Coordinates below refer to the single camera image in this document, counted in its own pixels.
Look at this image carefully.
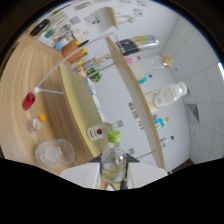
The clear bottle green cap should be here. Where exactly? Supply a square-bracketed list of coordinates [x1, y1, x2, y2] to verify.
[100, 129, 128, 184]

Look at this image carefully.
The clear bottle orange cap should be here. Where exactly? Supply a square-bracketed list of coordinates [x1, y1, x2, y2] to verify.
[27, 113, 47, 135]

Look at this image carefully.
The small red liquid bottle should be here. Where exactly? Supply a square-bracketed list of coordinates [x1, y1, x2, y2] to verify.
[21, 92, 37, 112]

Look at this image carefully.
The blue ice cream cup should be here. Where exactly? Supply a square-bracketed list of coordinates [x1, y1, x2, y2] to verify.
[85, 77, 98, 96]

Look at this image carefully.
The clear glass with ice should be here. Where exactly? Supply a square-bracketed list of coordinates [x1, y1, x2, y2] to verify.
[34, 138, 75, 168]

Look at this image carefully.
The small clear bottle blue cap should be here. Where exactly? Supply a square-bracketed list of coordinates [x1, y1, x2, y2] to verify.
[159, 134, 175, 149]

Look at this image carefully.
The brown door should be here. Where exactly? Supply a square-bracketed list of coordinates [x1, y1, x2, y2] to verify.
[169, 158, 195, 174]

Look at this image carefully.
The clear bottle red label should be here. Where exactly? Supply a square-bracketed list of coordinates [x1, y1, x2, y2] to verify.
[86, 119, 124, 142]

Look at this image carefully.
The light blue bottle yellow cap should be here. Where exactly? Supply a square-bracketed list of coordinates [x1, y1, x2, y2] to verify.
[153, 116, 171, 130]

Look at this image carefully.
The white bowl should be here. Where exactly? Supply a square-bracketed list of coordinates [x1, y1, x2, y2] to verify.
[91, 94, 102, 109]

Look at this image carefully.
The white two-tier wooden shelf rack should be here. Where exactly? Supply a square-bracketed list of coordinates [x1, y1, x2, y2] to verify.
[33, 31, 173, 174]

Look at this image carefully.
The ceiling air vent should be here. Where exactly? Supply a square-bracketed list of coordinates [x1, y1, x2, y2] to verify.
[186, 103, 201, 124]

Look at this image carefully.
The large white milk bottle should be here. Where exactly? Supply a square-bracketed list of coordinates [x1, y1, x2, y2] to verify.
[143, 81, 189, 115]

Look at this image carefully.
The small teal bottle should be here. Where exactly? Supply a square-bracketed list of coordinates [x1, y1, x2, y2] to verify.
[137, 73, 154, 85]

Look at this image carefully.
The green potted plant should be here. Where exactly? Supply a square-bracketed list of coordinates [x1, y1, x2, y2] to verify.
[85, 66, 102, 83]

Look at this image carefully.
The large glass jar wooden lid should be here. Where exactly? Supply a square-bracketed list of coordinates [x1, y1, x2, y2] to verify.
[128, 54, 174, 82]

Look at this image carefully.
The small pink bottle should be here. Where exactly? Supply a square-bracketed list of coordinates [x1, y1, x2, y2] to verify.
[123, 55, 142, 65]

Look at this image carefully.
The orange pot with utensils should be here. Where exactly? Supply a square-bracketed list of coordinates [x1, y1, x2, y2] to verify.
[61, 39, 90, 64]

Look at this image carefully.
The large black silver can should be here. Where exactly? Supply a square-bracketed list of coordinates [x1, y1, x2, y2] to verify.
[115, 34, 160, 57]

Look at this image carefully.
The white tray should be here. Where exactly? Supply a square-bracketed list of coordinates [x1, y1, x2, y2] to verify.
[37, 26, 61, 48]

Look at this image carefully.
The black bag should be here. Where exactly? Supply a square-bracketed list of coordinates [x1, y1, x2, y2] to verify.
[29, 18, 50, 37]

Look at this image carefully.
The white figurine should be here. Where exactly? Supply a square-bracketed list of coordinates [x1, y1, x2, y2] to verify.
[116, 13, 138, 25]

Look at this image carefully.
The wooden wall shelf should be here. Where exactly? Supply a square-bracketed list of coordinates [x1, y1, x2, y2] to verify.
[99, 6, 119, 30]

